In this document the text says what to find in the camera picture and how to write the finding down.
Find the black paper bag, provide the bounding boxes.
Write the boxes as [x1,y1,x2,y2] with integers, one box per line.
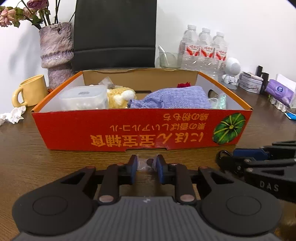
[72,0,157,71]

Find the white plastic spoon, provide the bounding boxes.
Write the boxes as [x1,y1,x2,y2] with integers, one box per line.
[158,45,170,68]

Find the yellow white plush toy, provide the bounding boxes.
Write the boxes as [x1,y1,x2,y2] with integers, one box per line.
[107,87,137,109]

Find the red artificial rose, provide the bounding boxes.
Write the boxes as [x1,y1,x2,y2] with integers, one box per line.
[177,82,191,88]

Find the right water bottle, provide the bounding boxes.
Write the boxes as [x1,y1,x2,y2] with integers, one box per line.
[213,32,228,74]

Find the floral tin box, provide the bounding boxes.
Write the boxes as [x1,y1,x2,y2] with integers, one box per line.
[238,72,263,94]

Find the small clear item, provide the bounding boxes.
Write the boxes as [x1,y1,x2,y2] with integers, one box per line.
[137,155,157,173]

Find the blue white object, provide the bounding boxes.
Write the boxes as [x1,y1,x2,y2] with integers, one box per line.
[285,110,296,121]

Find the black small bottles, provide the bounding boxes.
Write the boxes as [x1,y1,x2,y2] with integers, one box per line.
[255,65,269,95]

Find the white small vials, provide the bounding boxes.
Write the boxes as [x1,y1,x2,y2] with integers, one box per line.
[269,95,287,113]

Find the clear glass cup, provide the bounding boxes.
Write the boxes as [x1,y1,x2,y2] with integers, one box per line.
[159,52,181,69]

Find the white robot figurine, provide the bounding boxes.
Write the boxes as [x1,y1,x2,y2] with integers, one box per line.
[222,57,241,90]

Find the yellow ceramic mug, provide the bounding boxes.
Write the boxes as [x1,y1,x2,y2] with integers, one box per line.
[11,75,48,108]

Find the clear plastic wrapper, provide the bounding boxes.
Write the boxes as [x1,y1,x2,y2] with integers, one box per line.
[208,93,227,109]

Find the white tissue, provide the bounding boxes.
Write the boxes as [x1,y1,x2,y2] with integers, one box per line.
[0,106,26,126]

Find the water bottle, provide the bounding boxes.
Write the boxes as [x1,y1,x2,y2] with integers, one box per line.
[178,25,201,70]
[213,32,228,74]
[198,28,215,76]

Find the left water bottle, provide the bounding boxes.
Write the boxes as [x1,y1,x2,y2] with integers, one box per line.
[178,25,201,70]

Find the purple tissue pack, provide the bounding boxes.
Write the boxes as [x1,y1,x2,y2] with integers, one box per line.
[265,79,295,108]

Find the middle water bottle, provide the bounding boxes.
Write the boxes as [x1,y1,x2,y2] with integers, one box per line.
[198,28,215,76]

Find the clear plastic food container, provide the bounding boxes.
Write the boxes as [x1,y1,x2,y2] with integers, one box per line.
[59,85,108,110]

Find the dried pink flowers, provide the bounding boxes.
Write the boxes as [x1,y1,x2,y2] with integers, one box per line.
[1,0,61,30]

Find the purple knitted cloth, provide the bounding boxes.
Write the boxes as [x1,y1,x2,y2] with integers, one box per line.
[127,86,211,109]

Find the pink ceramic vase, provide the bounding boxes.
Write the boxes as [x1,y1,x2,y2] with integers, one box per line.
[39,22,74,90]

